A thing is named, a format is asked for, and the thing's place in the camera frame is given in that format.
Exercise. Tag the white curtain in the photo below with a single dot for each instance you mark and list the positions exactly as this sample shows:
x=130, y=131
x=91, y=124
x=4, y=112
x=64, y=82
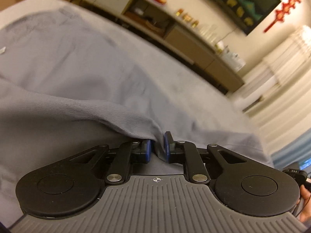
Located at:
x=280, y=85

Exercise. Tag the red Chinese knot decoration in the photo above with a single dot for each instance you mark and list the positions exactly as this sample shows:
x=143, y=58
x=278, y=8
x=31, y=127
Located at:
x=281, y=13

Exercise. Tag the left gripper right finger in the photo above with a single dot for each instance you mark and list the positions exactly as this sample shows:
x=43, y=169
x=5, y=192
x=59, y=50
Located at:
x=187, y=155

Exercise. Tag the grey blue garment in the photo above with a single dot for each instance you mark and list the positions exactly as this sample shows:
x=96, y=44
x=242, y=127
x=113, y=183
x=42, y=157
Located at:
x=67, y=86

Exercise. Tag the person's right hand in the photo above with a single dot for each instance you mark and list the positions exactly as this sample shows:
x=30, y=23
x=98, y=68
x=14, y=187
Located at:
x=305, y=214

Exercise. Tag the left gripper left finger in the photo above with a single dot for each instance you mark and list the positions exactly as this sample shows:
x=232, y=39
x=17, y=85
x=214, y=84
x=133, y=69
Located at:
x=127, y=155

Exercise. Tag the long TV cabinet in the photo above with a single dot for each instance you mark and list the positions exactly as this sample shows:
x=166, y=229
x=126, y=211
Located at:
x=173, y=35

